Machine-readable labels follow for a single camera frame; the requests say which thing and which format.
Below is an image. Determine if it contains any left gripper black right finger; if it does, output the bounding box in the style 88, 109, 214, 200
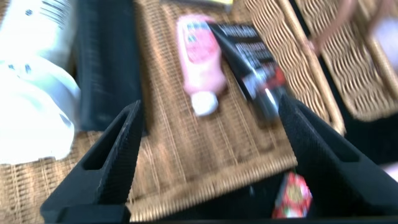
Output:
278, 94, 398, 218

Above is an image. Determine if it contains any black leather glasses case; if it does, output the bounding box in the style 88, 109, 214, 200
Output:
74, 0, 144, 133

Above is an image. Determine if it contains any black tablecloth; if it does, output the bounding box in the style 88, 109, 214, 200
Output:
167, 0, 398, 220

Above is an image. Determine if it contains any red Hi-Chew candy pack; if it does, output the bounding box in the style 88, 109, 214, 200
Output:
272, 170, 313, 218

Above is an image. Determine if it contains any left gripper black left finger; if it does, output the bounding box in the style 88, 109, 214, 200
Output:
40, 99, 146, 223

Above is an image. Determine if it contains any pink tube white cap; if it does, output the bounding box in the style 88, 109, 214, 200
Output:
176, 14, 228, 118

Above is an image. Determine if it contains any black tube red label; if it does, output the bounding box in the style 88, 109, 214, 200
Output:
208, 23, 290, 122

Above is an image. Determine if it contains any pink peach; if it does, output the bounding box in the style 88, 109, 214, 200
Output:
371, 17, 398, 72

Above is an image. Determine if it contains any woven wicker basket with handles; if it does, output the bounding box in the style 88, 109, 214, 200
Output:
294, 0, 398, 122
0, 0, 357, 223

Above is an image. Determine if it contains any white round plastic container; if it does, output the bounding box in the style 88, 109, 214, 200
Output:
0, 58, 81, 166

